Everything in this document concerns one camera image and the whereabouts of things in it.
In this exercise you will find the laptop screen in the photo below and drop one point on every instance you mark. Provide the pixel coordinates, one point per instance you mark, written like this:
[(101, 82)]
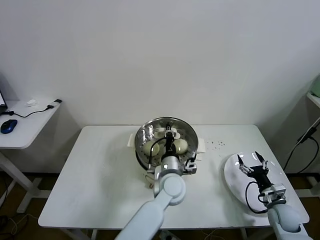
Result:
[(2, 100)]

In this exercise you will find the white side desk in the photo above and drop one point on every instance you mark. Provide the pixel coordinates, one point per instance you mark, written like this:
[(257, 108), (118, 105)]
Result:
[(25, 132)]

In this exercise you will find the white shelf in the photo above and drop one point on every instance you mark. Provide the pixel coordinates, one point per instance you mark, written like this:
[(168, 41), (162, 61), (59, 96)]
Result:
[(313, 100)]

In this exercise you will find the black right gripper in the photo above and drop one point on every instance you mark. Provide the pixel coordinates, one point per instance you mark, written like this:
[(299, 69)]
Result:
[(260, 175)]

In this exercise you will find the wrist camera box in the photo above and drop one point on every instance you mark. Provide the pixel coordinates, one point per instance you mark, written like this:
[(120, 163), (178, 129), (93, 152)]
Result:
[(191, 167), (277, 190)]

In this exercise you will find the perforated steel steamer basket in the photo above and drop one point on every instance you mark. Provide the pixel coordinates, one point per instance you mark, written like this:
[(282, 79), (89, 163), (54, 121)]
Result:
[(141, 161)]

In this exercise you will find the small white desk object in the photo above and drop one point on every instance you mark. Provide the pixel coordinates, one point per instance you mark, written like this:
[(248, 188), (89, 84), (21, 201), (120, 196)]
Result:
[(31, 103)]

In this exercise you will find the blue computer mouse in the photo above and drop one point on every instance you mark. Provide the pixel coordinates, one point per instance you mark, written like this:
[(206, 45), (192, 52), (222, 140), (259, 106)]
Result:
[(8, 126)]

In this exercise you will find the white round plate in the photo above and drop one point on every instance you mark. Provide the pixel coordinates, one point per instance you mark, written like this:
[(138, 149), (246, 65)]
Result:
[(232, 175)]

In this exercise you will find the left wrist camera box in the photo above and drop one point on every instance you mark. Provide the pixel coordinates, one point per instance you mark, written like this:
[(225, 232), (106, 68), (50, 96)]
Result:
[(191, 167)]

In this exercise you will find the small black flat device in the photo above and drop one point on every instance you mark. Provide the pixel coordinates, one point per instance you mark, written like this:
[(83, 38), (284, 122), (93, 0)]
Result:
[(57, 101)]

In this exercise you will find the pale green object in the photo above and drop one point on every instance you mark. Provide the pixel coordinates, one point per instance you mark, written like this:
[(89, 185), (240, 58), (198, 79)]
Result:
[(316, 87)]

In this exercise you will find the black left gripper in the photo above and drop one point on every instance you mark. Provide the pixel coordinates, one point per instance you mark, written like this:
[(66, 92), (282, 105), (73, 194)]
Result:
[(170, 146)]

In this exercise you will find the white steamed baozi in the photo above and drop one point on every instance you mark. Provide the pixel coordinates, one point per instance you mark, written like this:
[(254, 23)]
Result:
[(180, 146), (151, 149)]

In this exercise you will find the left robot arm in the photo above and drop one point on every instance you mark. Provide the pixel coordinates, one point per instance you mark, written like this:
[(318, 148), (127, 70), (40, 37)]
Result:
[(172, 187)]

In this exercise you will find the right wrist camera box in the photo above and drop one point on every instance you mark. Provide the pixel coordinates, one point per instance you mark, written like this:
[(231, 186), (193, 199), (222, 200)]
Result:
[(277, 190)]

